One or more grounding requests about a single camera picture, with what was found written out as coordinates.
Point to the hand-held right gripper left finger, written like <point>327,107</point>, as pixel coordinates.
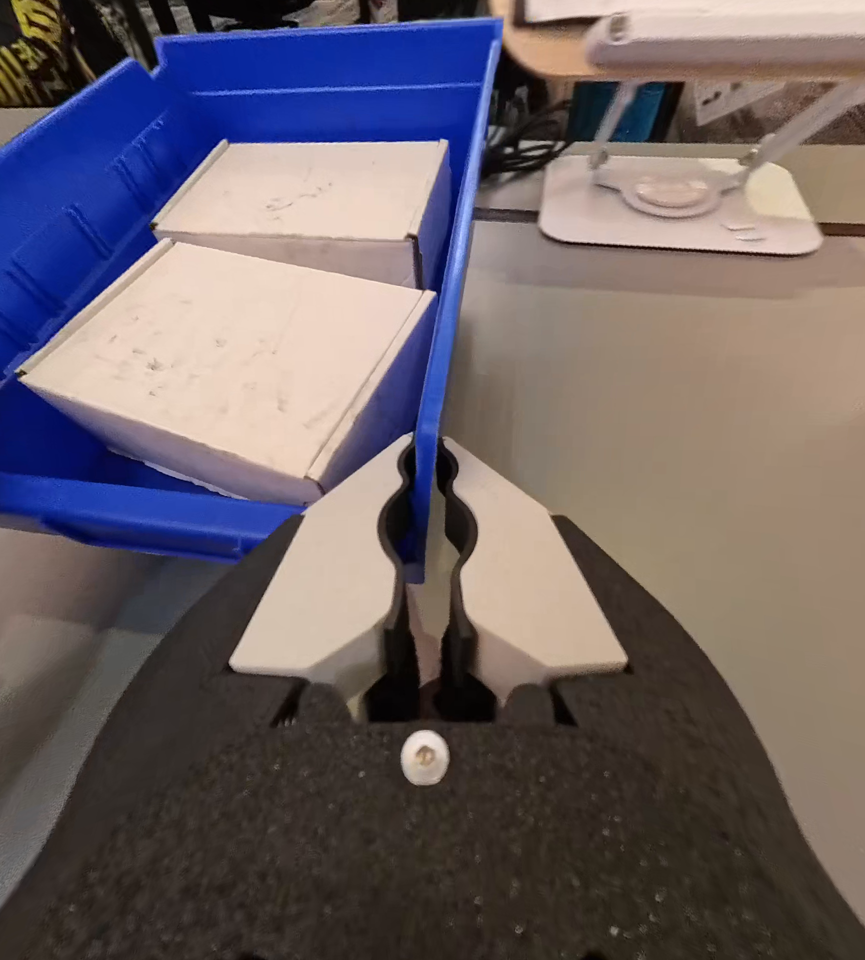
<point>320,600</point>

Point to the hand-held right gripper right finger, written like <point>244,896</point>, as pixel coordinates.
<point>537,600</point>

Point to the blue plastic bin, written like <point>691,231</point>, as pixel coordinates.
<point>42,225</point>

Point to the white cardboard mailer box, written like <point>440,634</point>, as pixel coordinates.
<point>215,360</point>
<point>305,195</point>

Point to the white metal document stand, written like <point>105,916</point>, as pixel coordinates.
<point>702,217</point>

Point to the teal blue object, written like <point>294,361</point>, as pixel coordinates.
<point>627,112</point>

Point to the white power strip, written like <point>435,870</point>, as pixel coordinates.
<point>732,101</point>

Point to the round table with instruction sheet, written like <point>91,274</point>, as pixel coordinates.
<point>545,52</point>

